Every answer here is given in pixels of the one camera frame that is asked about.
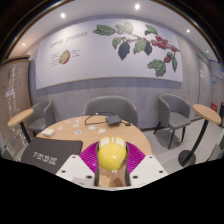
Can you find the black box device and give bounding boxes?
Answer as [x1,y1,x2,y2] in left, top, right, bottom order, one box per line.
[105,114,123,127]

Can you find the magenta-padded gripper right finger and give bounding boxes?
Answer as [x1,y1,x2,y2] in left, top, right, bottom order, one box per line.
[124,141,169,188]

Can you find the grey door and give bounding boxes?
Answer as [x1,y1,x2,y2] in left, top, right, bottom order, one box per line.
[196,52,214,119]

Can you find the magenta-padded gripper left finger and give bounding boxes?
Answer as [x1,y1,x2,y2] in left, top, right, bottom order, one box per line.
[55,141,101,188]

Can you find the small round wooden side table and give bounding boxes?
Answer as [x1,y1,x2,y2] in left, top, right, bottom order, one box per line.
[6,107,35,145]
[177,103,223,168]

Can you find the dark grey mouse pad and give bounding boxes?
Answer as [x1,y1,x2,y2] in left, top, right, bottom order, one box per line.
[20,137,84,175]

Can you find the ceiling spot lights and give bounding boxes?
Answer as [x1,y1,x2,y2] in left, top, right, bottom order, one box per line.
[20,3,208,54]

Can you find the coffee plant wall mural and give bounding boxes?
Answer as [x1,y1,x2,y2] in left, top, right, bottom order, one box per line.
[34,17,185,91]

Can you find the grey armchair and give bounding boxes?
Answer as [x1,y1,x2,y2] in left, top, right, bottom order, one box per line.
[82,95,139,128]
[153,93,192,150]
[26,99,56,137]

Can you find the small white box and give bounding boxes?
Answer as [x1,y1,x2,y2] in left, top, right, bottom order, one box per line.
[41,128,56,138]

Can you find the black cable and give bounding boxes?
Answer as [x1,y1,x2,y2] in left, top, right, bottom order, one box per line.
[83,111,132,127]

